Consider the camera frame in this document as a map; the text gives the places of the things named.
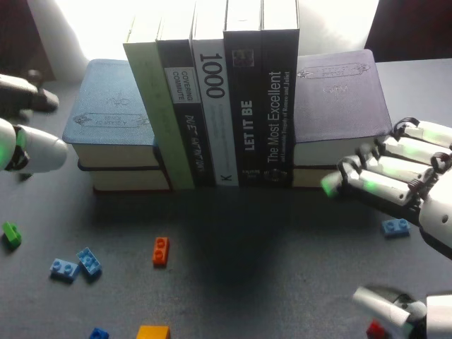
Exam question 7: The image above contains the blue embossed book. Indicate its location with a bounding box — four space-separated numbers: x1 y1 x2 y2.
61 59 160 170

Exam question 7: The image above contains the white 1000 book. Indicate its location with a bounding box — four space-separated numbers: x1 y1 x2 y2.
190 0 239 187

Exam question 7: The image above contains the black Covering Commute book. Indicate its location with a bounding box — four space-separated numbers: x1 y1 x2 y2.
155 13 217 189

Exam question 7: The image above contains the red toy brick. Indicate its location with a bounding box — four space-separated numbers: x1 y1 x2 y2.
365 319 389 339

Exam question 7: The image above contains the dark maroon covered book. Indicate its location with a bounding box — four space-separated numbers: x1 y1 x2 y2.
291 162 342 189

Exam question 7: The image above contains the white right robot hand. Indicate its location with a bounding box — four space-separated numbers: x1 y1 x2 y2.
319 118 452 339

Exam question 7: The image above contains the black Let It Be book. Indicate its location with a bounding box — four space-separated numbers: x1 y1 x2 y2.
222 0 264 188

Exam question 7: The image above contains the grey table cloth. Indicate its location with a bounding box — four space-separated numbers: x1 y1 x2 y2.
0 59 452 339

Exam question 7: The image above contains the green toy brick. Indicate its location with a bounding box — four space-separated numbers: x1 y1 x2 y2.
1 221 23 250

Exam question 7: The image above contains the pale green book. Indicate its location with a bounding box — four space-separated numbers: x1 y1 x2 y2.
122 16 196 191

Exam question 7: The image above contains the yellow-orange toy brick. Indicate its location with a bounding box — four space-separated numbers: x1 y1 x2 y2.
136 325 171 339

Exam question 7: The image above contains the orange toy brick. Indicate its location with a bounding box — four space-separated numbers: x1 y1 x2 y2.
151 237 170 268

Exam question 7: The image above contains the black Most Excellent book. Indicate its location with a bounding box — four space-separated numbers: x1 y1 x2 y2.
260 0 301 188

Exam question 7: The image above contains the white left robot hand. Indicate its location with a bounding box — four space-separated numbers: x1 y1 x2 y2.
0 69 69 176

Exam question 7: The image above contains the medium blue toy brick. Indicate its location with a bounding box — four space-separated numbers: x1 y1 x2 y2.
76 246 103 276

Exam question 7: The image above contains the purple embossed book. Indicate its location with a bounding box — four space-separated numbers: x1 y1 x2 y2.
292 48 394 167

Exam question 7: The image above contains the light blue toy brick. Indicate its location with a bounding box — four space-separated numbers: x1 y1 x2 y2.
380 218 412 239
49 258 81 283

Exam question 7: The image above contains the navy covered thick book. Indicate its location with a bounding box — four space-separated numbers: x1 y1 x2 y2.
76 158 174 194

